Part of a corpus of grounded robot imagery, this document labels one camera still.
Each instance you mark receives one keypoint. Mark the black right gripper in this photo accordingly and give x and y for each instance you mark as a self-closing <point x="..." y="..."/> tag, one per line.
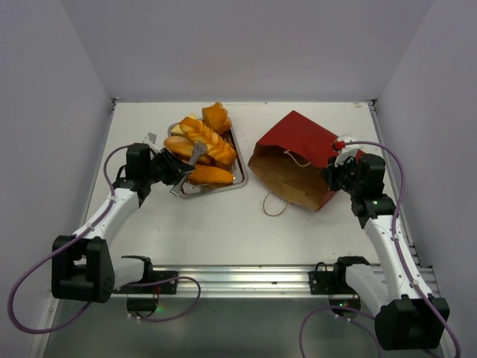
<point x="336" y="177"/>

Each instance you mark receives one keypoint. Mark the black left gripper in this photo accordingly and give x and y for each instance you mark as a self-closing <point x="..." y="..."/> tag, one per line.
<point x="176" y="167"/>

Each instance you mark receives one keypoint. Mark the oval fake bread roll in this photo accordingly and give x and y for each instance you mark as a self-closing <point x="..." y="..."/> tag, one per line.
<point x="181" y="146"/>

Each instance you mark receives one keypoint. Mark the triangular fake sandwich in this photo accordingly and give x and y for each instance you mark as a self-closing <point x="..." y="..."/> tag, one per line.
<point x="175" y="130"/>

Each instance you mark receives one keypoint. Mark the long fake baguette bread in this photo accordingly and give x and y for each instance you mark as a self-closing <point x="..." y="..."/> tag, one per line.
<point x="210" y="174"/>

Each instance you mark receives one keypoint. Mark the metal kitchen tongs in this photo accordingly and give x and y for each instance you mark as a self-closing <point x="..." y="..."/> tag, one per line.
<point x="199" y="149"/>

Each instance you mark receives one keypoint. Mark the braided fake bread loaf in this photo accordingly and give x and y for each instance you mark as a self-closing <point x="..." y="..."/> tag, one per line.
<point x="216" y="147"/>

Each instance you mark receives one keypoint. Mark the red brown paper bag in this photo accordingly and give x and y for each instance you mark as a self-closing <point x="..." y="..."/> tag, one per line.
<point x="289" y="158"/>

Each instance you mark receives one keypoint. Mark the orange fake bread loaf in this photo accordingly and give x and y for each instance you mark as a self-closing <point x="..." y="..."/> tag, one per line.
<point x="216" y="117"/>

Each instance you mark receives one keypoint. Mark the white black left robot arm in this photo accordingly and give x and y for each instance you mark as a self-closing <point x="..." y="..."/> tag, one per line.
<point x="82" y="268"/>

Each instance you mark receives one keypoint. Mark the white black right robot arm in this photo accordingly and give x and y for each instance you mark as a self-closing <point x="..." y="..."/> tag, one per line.
<point x="407" y="314"/>

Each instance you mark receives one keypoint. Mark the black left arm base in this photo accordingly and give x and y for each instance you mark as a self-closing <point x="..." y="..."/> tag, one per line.
<point x="136" y="275"/>

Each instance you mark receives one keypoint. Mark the stainless steel tray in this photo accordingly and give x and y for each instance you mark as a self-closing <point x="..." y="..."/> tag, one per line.
<point x="191" y="189"/>

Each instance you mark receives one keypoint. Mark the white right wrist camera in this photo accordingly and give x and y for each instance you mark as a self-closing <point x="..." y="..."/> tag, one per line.
<point x="345" y="147"/>

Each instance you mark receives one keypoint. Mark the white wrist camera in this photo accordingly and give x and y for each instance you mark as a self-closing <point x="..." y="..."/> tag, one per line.
<point x="150" y="139"/>
<point x="345" y="147"/>

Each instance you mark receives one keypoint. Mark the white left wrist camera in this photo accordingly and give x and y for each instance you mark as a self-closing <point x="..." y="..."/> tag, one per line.
<point x="150" y="139"/>

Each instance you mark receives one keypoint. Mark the aluminium corner frame rail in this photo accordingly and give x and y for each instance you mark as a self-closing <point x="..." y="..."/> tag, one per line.
<point x="114" y="101"/>

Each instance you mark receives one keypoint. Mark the aluminium front mounting rail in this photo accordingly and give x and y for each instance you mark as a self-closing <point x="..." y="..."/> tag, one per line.
<point x="248" y="281"/>

